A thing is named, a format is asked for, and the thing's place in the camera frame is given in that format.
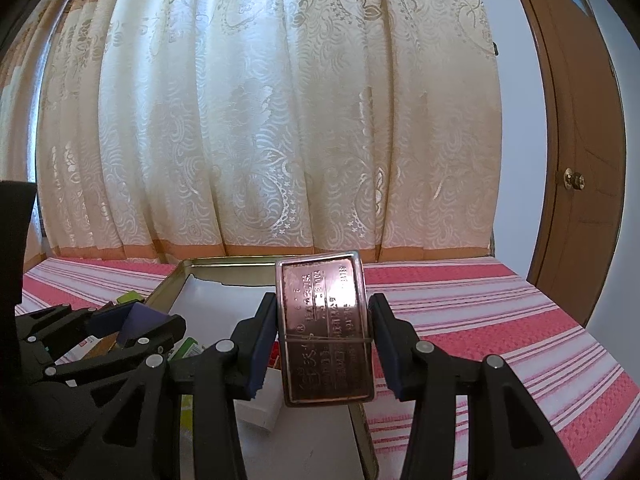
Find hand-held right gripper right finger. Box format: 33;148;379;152
367;294;568;480

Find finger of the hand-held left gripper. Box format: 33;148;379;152
17;302;146;343
45;314;187;381

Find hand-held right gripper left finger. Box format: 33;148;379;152
85;292;281;480

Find purple block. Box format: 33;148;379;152
117;302;168;348

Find plain white box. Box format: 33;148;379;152
237;367;281;433

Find copper metal tin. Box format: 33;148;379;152
275;251;375;407

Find rectangular metal tin tray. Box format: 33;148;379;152
145;255;381;480

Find green card pack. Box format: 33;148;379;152
167;337;207;480

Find white paper liner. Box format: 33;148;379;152
170;277;363;480

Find pink striped bed sheet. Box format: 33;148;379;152
15;255;636;480

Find cream floral curtain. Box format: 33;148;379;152
0;0;503;266

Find brown wooden door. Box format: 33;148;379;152
502;0;628;328

